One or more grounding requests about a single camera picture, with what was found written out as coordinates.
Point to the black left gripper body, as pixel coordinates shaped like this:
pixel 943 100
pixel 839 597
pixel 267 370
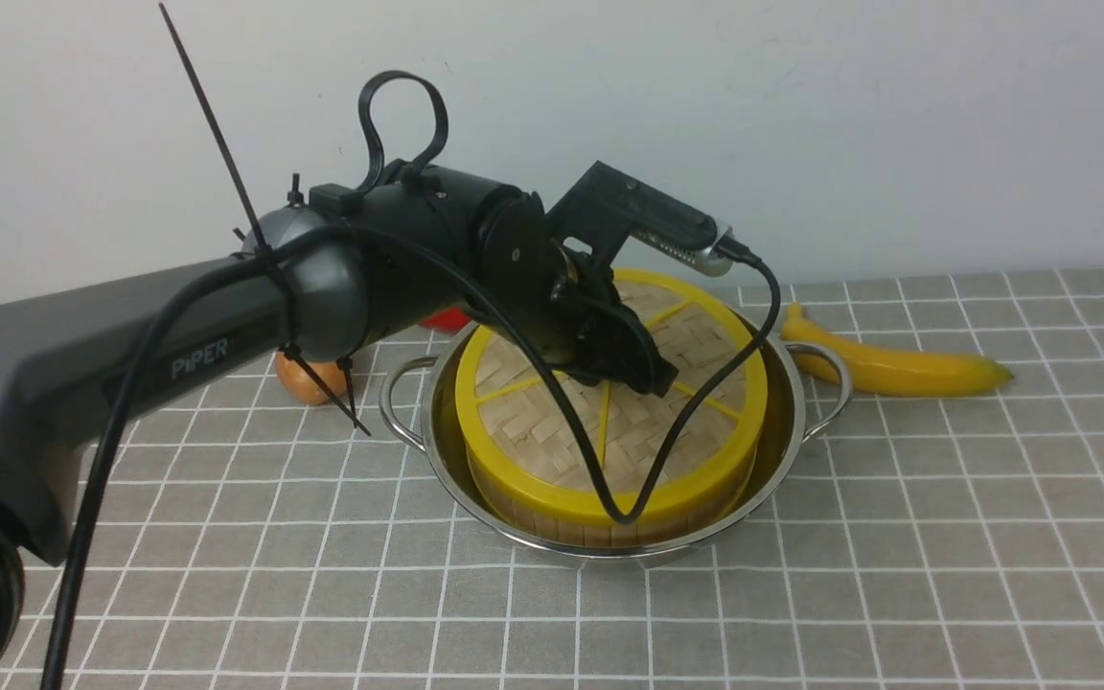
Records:
pixel 547 288

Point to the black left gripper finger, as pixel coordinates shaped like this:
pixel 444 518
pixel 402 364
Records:
pixel 627 355

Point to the yellow woven steamer lid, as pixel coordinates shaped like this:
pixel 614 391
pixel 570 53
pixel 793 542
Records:
pixel 499 396

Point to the yellow bamboo steamer basket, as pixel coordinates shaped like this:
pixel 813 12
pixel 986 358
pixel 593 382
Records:
pixel 544 489

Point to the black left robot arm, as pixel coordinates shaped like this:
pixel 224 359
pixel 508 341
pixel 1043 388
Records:
pixel 334 270

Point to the stainless steel pot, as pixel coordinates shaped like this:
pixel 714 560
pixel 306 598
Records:
pixel 786 428

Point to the red bell pepper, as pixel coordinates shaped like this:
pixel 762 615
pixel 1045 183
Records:
pixel 450 321

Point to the brown potato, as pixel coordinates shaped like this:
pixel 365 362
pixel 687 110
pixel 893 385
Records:
pixel 303 388

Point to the yellow banana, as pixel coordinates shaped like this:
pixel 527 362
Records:
pixel 900 373

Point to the black zip tie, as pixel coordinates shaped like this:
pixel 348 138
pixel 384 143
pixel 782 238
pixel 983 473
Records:
pixel 245 211

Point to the grey checked tablecloth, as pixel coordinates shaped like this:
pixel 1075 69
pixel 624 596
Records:
pixel 958 544

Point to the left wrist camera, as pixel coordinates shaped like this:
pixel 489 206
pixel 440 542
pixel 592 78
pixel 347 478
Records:
pixel 607 207

